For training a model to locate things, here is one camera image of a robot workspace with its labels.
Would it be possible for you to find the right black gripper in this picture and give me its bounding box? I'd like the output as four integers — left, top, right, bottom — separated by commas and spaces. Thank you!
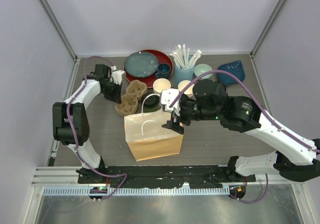
162, 94, 221, 134

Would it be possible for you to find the brown paper takeout bag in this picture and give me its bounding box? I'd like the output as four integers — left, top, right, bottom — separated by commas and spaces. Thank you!
124, 110, 184, 161

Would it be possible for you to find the black lid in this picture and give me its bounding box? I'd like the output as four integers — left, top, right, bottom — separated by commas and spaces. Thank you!
143, 95, 160, 107

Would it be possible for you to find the single green paper cup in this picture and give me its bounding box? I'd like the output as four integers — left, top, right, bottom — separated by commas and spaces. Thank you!
143, 105, 160, 113

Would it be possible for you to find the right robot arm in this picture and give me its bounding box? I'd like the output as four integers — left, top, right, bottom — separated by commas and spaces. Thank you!
160, 79, 320, 182

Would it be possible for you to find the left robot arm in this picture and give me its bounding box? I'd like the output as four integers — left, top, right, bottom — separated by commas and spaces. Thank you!
52, 64, 126, 184

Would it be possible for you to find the cardboard cup carrier tray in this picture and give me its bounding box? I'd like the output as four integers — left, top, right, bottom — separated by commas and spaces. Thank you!
115, 80, 148, 116

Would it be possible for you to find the brown paper cup stack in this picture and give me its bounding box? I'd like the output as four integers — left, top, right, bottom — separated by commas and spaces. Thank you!
178, 80, 194, 98

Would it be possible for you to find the grey-blue ceramic plate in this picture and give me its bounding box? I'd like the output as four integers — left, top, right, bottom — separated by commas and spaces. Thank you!
124, 51, 159, 78

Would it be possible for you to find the green paper cup stack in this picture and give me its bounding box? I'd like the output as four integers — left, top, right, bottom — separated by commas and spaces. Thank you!
152, 78, 171, 94

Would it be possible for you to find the light blue straw holder cup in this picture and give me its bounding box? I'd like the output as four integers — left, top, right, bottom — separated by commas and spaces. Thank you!
173, 59, 195, 85

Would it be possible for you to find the dark blue ceramic mug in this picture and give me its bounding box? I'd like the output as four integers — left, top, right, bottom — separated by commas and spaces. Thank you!
155, 63, 172, 79

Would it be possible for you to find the red round tray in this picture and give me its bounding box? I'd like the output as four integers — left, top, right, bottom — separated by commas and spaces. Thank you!
124, 49, 174, 88

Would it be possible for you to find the mint green ceramic bowl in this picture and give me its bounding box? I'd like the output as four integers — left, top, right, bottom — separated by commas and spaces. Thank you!
193, 64, 212, 77

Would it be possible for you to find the dark blue leaf plate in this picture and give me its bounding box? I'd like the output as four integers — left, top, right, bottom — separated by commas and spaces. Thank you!
216, 60, 246, 86

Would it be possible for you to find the aluminium front rail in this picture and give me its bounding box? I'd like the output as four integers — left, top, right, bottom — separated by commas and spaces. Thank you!
32, 165, 293, 200

